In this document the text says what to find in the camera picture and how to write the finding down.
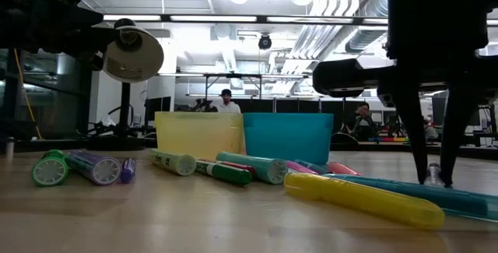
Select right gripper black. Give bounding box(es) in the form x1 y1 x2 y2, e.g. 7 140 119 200
312 0 498 188

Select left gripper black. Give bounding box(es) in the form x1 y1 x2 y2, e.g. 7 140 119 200
0 0 121 71

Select black Expo marker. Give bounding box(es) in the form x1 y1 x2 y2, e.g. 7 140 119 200
423 162 445 188

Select teal highlighter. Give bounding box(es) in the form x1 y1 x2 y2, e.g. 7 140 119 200
323 172 498 223

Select yellow highlighter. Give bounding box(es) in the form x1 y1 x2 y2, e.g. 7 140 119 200
283 171 446 231

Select light purple fat marker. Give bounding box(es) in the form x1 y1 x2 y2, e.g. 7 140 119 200
63 149 123 186

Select dark purple pen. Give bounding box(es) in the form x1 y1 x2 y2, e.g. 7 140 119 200
119 156 138 184

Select green fat marker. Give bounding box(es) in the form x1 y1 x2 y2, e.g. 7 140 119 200
31 149 70 188

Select yellow-green fat marker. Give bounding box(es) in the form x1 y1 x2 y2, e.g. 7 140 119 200
149 148 198 177

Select teal fat marker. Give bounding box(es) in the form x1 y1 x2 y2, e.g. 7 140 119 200
216 151 289 185

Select red Expo marker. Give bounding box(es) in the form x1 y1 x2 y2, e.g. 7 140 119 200
209 157 257 177

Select green Expo marker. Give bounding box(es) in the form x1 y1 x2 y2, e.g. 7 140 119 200
195 159 254 187

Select person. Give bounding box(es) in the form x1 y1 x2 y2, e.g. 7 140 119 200
423 117 440 142
215 88 243 114
347 101 377 142

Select large black computer monitor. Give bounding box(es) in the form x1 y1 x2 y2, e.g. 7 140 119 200
431 96 449 128

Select colourful blocks row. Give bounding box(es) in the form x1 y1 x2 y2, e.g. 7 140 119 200
367 135 410 143

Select black desk lamp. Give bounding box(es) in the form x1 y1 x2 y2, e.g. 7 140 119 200
86 18 165 152

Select clear plastic bag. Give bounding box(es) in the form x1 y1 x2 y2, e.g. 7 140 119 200
99 114 117 128

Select small black computer monitor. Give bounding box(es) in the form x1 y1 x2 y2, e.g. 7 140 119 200
144 96 173 122

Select small grey cylinder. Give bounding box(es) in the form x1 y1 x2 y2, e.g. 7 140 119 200
4 135 16 160

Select blue plastic bin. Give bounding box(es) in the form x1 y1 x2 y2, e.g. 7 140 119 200
242 112 335 165

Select yellow plastic bin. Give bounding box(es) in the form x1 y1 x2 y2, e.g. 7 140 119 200
154 111 246 161

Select yellow cord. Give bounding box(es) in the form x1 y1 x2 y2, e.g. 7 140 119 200
13 47 43 140

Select silver ventilation duct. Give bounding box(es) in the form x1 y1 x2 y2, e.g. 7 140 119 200
344 0 390 54

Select black background rig frame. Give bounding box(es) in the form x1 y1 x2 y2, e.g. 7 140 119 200
202 72 312 101

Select black overhead camera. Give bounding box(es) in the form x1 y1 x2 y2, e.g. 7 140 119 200
258 33 274 51

